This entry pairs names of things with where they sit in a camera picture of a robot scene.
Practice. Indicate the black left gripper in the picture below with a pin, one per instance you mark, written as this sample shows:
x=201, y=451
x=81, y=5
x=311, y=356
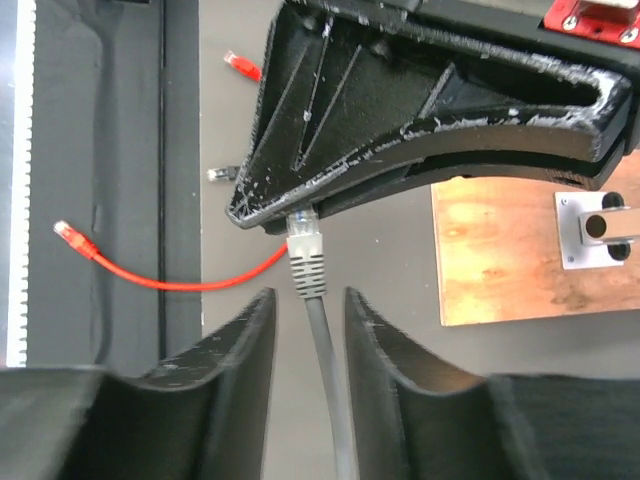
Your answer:
x=362, y=100

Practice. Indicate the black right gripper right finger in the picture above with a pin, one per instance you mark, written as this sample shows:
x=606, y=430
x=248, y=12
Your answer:
x=417, y=416

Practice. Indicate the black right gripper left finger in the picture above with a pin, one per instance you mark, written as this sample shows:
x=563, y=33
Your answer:
x=200, y=414

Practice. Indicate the wooden board stand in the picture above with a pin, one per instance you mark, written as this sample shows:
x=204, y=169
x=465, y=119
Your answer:
x=499, y=257

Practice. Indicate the teal network switch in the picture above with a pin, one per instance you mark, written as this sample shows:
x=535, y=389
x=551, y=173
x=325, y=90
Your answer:
x=595, y=229

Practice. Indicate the slotted cable duct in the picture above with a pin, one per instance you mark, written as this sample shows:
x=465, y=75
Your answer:
x=18, y=31

